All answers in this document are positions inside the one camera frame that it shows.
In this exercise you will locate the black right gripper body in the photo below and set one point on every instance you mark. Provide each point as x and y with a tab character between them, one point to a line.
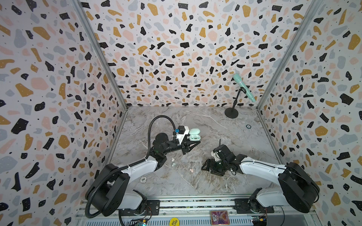
213	166

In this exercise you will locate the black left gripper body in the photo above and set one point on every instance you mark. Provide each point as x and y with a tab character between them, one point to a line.
174	147

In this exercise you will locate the mint green earbud case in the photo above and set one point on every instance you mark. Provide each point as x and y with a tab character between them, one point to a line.
194	134

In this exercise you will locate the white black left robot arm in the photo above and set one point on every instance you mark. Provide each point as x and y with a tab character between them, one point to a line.
109	191

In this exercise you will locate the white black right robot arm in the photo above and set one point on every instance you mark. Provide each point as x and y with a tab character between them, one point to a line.
294	187

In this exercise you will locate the pink square sticker card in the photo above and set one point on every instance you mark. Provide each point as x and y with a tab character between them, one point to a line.
219	218

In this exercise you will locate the black microphone stand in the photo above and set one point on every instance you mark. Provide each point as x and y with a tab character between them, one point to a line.
232	112

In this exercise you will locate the yellow round sticker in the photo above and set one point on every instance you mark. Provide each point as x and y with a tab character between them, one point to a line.
174	222

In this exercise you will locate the mint green toy microphone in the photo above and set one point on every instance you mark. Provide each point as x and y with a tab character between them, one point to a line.
243	86

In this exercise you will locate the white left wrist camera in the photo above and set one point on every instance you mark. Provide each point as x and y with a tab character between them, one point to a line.
181	133

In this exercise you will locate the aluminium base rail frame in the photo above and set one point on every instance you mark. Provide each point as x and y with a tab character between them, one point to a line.
194	210

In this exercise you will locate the left aluminium corner post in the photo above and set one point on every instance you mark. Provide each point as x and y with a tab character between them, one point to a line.
96	47

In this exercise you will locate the aluminium corner post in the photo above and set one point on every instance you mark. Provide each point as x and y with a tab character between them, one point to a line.
310	13
96	47

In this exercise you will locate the right aluminium corner post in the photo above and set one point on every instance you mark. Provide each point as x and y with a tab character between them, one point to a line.
310	13

